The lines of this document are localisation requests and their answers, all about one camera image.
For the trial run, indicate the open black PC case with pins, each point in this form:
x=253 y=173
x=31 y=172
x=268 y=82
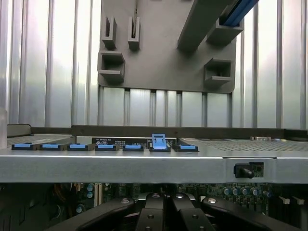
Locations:
x=120 y=168

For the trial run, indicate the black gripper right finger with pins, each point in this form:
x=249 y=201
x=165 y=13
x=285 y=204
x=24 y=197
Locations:
x=190 y=216

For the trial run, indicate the hard disk with blue carrier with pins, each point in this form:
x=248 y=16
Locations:
x=238 y=14

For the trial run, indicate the black chassis switch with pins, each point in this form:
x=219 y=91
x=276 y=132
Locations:
x=243 y=170

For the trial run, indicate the grey parts rack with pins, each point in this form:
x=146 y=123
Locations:
x=168 y=60

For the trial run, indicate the white expansion slot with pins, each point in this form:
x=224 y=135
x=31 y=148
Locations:
x=97 y=193

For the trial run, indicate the green motherboard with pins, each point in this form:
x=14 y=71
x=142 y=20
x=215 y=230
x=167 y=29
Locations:
x=240 y=192

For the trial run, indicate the blue card retention clip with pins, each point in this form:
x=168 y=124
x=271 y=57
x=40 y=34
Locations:
x=78 y=146
x=186 y=147
x=133 y=147
x=159 y=143
x=51 y=146
x=106 y=147
x=22 y=146

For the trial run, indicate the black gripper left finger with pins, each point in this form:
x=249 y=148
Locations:
x=151 y=216

